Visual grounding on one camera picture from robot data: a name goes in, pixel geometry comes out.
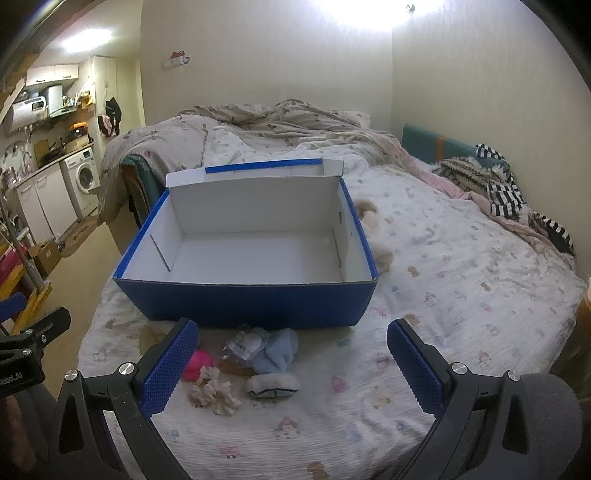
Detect white base cabinets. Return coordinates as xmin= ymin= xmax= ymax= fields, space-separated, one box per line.
xmin=16 ymin=164 xmax=77 ymax=245

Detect dark hanging clothes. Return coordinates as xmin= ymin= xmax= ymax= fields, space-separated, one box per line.
xmin=98 ymin=97 xmax=123 ymax=138

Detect cream fluffy scrunchie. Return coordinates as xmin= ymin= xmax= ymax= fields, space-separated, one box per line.
xmin=190 ymin=367 xmax=243 ymax=418

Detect beige fluffy plush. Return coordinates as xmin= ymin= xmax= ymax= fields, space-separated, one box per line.
xmin=355 ymin=198 xmax=395 ymax=275

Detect white washing machine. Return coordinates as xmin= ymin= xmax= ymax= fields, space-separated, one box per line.
xmin=59 ymin=148 xmax=102 ymax=217

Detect blue cardboard box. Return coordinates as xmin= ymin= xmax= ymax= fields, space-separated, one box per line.
xmin=113 ymin=158 xmax=379 ymax=334

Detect teal cloth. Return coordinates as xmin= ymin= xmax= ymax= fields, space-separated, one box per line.
xmin=122 ymin=154 xmax=162 ymax=227

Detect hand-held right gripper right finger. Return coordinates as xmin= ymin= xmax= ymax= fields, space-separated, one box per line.
xmin=387 ymin=318 xmax=541 ymax=480

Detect white water heater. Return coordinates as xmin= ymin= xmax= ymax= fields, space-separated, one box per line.
xmin=10 ymin=98 xmax=49 ymax=130

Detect pink blanket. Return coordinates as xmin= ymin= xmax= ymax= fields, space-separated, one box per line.
xmin=383 ymin=134 xmax=536 ymax=232

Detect light blue soft cloth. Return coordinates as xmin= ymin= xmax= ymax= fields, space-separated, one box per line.
xmin=253 ymin=328 xmax=300 ymax=376

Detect brown floor rug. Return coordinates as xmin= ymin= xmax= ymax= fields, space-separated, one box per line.
xmin=60 ymin=217 xmax=100 ymax=257

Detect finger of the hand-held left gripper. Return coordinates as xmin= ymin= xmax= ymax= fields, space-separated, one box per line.
xmin=0 ymin=293 xmax=27 ymax=325
xmin=0 ymin=307 xmax=72 ymax=354

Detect white and blue sock ball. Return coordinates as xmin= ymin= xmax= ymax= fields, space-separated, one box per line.
xmin=245 ymin=373 xmax=300 ymax=398

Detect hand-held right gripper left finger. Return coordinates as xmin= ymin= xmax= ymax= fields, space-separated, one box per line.
xmin=48 ymin=318 xmax=200 ymax=480

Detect black and white striped cloth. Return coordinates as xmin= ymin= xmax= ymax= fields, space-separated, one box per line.
xmin=475 ymin=143 xmax=575 ymax=254

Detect brown knit cloth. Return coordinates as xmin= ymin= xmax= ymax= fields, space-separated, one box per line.
xmin=438 ymin=157 xmax=502 ymax=188

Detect ceiling lamp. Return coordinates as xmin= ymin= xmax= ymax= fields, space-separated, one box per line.
xmin=314 ymin=0 xmax=416 ymax=33

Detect teal cushion with orange stripe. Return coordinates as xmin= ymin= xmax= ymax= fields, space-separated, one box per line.
xmin=401 ymin=124 xmax=490 ymax=171

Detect cardboard box on floor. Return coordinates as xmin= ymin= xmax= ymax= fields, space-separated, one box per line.
xmin=31 ymin=240 xmax=63 ymax=275

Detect beige patterned quilt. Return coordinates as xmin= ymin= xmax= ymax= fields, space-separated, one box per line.
xmin=100 ymin=99 xmax=402 ymax=227

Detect clear plastic packet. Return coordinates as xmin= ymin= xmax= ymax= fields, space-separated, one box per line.
xmin=221 ymin=325 xmax=271 ymax=365

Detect white wall cabinets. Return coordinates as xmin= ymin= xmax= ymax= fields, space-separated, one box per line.
xmin=25 ymin=62 xmax=79 ymax=88

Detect yellow rack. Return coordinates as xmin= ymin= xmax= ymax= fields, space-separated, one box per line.
xmin=0 ymin=272 xmax=54 ymax=333

